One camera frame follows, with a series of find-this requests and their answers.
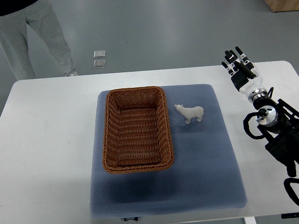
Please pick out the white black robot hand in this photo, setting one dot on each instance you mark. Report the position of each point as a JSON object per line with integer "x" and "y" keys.
{"x": 243, "y": 73}

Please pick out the white toy bear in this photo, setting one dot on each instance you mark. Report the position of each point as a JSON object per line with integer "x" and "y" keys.
{"x": 190, "y": 112}

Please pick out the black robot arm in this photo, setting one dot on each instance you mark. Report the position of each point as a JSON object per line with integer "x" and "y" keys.
{"x": 278, "y": 123}

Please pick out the brown wicker basket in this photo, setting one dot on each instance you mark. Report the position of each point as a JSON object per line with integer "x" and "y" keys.
{"x": 137, "y": 133}

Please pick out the wooden box corner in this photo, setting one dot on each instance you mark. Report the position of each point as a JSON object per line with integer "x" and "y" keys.
{"x": 282, "y": 5}

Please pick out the blue foam mat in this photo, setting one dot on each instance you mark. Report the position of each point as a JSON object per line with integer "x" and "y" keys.
{"x": 204, "y": 176}

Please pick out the black table control panel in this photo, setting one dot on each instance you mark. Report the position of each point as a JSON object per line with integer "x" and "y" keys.
{"x": 290, "y": 215}

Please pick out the lower metal floor plate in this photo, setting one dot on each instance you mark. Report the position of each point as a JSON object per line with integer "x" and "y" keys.
{"x": 99, "y": 63}

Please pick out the metal floor plate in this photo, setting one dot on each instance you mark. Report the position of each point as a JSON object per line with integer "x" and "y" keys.
{"x": 99, "y": 63}
{"x": 99, "y": 54}

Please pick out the upper metal floor plate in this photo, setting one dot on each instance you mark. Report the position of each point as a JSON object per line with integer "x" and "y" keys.
{"x": 99, "y": 54}

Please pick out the black label tag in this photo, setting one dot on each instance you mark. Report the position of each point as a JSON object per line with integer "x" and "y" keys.
{"x": 131, "y": 218}

